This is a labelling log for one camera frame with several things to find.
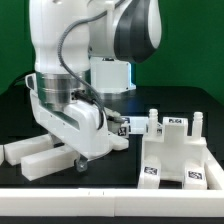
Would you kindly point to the white marker cube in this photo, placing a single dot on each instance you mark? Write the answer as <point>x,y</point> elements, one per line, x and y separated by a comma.
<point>159,129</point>
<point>124,129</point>

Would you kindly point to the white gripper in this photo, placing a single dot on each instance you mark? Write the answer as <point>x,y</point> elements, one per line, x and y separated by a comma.
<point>76,126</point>

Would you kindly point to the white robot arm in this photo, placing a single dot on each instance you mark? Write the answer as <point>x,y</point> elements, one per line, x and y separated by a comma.
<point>66,35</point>

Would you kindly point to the white L-shaped wall fence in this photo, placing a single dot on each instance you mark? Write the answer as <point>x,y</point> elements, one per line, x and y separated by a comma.
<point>119,202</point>

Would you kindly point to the white chair back frame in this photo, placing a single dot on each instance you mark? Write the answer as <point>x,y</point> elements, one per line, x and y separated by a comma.
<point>37,156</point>

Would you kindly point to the white marker base plate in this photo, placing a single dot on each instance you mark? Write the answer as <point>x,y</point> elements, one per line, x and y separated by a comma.
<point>138,124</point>

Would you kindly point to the white chair seat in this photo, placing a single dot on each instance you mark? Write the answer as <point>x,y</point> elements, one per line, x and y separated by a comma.
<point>175,147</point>

